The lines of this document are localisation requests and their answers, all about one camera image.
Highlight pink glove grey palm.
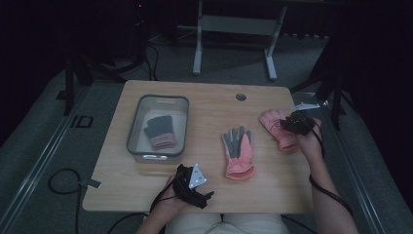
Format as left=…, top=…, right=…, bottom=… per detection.
left=221, top=125, right=256, bottom=180

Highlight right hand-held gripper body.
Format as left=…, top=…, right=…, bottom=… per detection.
left=287, top=101, right=321, bottom=137

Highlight person's right hand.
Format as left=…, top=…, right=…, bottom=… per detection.
left=296, top=118, right=326, bottom=161

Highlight black cable under table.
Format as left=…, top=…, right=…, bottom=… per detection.
left=106, top=212, right=152, bottom=234

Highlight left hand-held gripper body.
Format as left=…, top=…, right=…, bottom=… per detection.
left=171, top=163, right=209, bottom=210

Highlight white metal desk frame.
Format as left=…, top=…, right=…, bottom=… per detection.
left=192, top=0, right=289, bottom=82

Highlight pink glove with print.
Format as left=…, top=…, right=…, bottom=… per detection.
left=258, top=108, right=300, bottom=153

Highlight person's left hand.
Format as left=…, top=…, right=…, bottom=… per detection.
left=149, top=175, right=189, bottom=218

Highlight black tripod stand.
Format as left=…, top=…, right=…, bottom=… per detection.
left=289, top=35, right=359, bottom=132
left=62, top=0, right=149, bottom=117

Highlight right hand-held gripper cable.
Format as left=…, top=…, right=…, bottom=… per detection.
left=308, top=120, right=354, bottom=216

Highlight left hand-held gripper cable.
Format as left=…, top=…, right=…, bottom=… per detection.
left=149, top=169, right=183, bottom=214

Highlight black cables behind table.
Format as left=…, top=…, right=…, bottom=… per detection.
left=142, top=40, right=161, bottom=82

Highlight person's beige pants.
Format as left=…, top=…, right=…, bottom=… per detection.
left=165, top=212, right=292, bottom=234

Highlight hand-held gripper cable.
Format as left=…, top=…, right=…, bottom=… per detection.
left=149, top=169, right=183, bottom=214
left=308, top=120, right=354, bottom=216

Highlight metal floor rail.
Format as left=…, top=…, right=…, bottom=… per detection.
left=0, top=86, right=91, bottom=230
left=291, top=92, right=389, bottom=234

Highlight black floor cable loop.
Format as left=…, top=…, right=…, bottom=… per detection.
left=47, top=168, right=83, bottom=234

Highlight small grey plug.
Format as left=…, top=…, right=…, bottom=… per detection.
left=79, top=177, right=103, bottom=190

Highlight clear plastic bin grey rim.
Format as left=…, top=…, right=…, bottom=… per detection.
left=126, top=94, right=190, bottom=165

